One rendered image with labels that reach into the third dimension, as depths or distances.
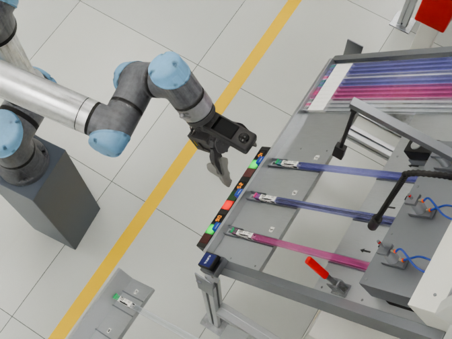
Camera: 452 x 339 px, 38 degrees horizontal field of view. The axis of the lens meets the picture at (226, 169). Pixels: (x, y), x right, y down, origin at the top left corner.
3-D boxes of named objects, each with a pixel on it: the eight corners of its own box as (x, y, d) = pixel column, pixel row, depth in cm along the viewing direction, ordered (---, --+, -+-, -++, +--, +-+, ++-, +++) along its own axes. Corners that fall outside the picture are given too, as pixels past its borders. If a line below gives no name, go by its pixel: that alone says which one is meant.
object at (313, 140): (216, 261, 168) (208, 255, 167) (341, 68, 189) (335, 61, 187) (264, 277, 153) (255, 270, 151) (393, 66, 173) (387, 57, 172)
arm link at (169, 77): (155, 47, 137) (185, 48, 132) (180, 82, 145) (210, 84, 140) (136, 76, 134) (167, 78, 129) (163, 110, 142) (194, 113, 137)
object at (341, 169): (278, 166, 174) (274, 163, 173) (280, 161, 174) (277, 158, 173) (442, 185, 133) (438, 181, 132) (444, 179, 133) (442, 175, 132)
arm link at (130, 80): (97, 94, 141) (134, 97, 134) (121, 52, 145) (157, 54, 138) (119, 115, 147) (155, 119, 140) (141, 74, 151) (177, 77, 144)
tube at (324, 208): (256, 200, 170) (253, 197, 170) (259, 195, 171) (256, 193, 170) (418, 230, 129) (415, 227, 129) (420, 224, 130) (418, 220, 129)
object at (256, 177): (220, 266, 171) (202, 251, 167) (342, 75, 191) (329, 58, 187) (222, 267, 170) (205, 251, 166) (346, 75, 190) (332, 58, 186)
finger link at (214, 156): (225, 167, 154) (220, 133, 150) (231, 169, 152) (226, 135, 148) (211, 175, 151) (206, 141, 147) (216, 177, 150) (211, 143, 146)
